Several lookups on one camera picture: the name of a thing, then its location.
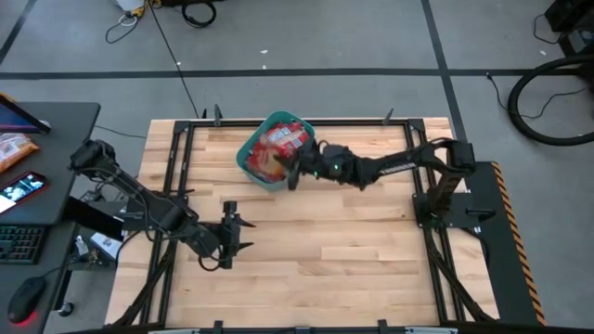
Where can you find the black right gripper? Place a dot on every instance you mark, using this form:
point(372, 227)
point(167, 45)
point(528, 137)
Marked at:
point(329, 164)

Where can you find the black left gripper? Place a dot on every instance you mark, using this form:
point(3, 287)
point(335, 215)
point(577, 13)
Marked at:
point(215, 241)

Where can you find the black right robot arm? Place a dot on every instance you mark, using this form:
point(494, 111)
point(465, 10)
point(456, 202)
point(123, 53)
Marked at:
point(394, 164)

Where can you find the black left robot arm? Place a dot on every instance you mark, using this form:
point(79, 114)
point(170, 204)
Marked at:
point(139, 199)

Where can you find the teal plastic basket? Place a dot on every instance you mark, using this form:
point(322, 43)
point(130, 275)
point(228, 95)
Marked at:
point(278, 116)

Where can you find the white box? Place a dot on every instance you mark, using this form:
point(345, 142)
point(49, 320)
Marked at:
point(106, 243)

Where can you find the small clear bottle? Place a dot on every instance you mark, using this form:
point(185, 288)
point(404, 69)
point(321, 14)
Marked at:
point(82, 246)

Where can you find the black caster wheel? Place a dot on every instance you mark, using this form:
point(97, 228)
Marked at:
point(67, 309)

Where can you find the black desk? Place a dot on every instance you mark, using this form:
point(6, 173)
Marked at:
point(69, 130)

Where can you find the black backlit keyboard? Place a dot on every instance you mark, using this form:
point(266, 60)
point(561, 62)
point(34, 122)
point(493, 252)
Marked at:
point(21, 243)

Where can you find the phone in red case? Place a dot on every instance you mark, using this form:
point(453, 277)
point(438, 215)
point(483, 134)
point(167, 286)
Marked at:
point(23, 188)

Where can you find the white floor object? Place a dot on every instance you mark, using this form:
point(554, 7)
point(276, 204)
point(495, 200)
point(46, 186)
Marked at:
point(130, 3)

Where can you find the black computer mouse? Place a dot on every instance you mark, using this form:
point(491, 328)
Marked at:
point(25, 297)

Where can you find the black hazard-striped base platform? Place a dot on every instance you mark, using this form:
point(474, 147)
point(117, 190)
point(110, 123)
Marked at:
point(501, 278)

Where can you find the orange snack bag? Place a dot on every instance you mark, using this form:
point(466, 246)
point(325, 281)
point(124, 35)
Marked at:
point(14, 148)

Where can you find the tablet screen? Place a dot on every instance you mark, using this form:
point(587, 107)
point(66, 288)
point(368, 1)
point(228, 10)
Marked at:
point(18, 120)

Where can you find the black equipment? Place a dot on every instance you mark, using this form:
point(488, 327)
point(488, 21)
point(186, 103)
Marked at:
point(575, 18)

